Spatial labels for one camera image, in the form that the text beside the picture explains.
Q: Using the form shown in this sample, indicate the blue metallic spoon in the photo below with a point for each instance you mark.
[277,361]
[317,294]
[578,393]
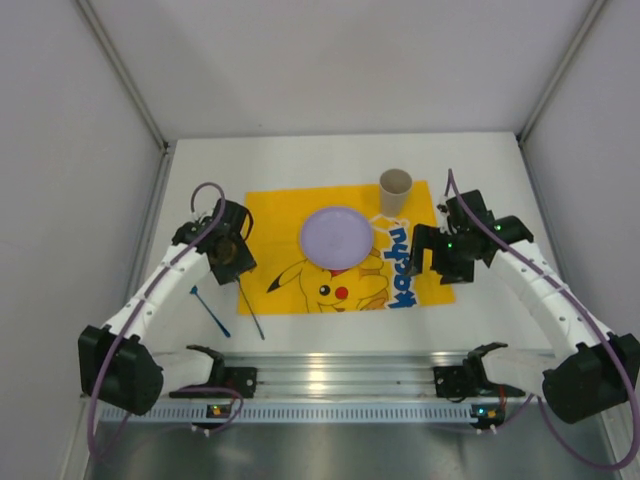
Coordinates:
[252,312]

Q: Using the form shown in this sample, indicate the blue metallic fork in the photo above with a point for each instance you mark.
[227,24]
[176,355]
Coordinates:
[195,292]

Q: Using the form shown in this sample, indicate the aluminium mounting rail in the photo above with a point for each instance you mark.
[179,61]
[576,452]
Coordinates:
[320,377]

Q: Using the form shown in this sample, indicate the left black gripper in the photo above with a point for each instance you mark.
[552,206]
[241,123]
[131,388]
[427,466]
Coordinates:
[239,265]

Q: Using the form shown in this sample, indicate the yellow pikachu cloth placemat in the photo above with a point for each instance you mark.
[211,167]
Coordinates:
[286,282]

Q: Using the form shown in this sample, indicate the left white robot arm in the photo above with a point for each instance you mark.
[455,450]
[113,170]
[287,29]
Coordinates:
[116,365]

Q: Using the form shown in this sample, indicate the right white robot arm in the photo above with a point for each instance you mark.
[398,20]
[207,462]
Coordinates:
[591,370]

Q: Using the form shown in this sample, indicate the slotted grey cable duct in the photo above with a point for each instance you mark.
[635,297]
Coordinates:
[312,413]

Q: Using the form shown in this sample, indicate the beige paper cup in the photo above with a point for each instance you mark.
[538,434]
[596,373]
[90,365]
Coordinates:
[394,188]

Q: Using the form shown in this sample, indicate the purple plastic plate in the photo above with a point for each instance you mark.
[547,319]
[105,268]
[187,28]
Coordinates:
[336,238]

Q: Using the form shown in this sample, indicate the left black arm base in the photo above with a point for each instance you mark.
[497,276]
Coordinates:
[242,380]

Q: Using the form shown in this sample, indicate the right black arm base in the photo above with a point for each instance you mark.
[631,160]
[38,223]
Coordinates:
[457,383]

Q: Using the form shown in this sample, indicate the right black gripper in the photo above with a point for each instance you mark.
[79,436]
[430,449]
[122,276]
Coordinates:
[433,248]

